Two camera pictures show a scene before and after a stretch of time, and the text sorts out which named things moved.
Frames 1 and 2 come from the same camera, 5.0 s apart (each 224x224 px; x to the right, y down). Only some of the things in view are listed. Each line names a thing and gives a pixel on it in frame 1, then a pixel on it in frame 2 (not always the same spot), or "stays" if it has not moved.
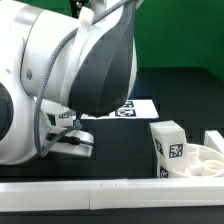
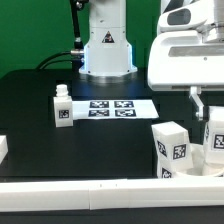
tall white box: (171, 148) stays
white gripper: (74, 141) -> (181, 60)
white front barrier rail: (80, 195) stays
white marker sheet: (130, 108) stays
